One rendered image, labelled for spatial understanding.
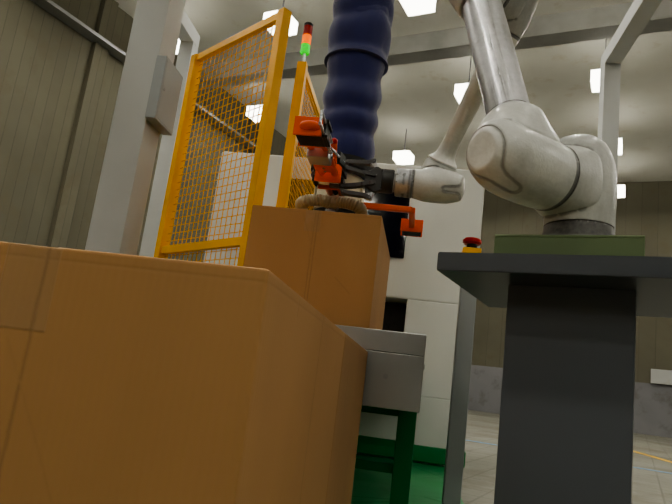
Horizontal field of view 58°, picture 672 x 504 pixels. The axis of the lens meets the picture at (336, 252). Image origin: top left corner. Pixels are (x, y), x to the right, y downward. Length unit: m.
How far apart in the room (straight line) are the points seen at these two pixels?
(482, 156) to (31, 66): 10.68
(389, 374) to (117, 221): 1.50
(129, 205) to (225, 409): 2.32
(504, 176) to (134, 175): 1.85
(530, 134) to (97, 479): 1.07
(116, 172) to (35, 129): 8.70
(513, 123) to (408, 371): 0.74
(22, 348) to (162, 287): 0.12
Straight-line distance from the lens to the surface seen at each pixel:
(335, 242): 1.81
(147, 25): 3.10
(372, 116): 2.21
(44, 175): 11.51
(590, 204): 1.45
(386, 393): 1.71
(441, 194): 1.85
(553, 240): 1.35
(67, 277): 0.54
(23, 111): 11.41
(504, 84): 1.48
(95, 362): 0.52
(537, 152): 1.33
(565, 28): 10.78
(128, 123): 2.90
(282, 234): 1.84
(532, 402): 1.35
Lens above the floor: 0.47
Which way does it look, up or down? 11 degrees up
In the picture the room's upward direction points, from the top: 7 degrees clockwise
